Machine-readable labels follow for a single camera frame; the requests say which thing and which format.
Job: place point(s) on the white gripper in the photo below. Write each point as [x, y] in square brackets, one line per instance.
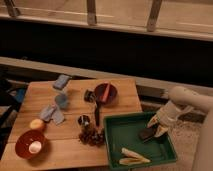
[167, 116]

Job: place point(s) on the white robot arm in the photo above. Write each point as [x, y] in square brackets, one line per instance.
[198, 122]

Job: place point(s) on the green plastic tray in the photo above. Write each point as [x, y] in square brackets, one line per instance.
[122, 131]

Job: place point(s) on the yellow corn husk piece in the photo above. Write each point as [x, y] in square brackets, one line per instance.
[129, 161]

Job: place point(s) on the dark red bowl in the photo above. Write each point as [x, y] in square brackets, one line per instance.
[99, 91]

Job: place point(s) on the red stick in bowl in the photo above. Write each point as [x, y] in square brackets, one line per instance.
[106, 93]

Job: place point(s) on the brown pine cone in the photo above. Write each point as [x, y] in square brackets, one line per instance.
[91, 136]

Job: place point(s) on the small black metal cup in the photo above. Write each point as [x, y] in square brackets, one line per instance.
[84, 120]

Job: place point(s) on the small dark jar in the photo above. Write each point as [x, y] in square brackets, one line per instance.
[89, 96]

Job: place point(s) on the blue plastic cup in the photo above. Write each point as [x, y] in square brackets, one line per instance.
[62, 101]

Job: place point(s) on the light blue crumpled cloth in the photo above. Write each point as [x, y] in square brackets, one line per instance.
[52, 112]

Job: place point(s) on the yellow round fruit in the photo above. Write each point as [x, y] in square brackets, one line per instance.
[37, 124]

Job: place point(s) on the white egg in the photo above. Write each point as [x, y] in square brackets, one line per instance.
[35, 147]

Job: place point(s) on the orange bowl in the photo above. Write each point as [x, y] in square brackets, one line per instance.
[23, 142]

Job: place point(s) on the dark chair at left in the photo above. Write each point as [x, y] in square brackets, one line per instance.
[12, 98]

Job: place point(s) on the black handled utensil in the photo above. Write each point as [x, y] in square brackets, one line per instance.
[97, 113]

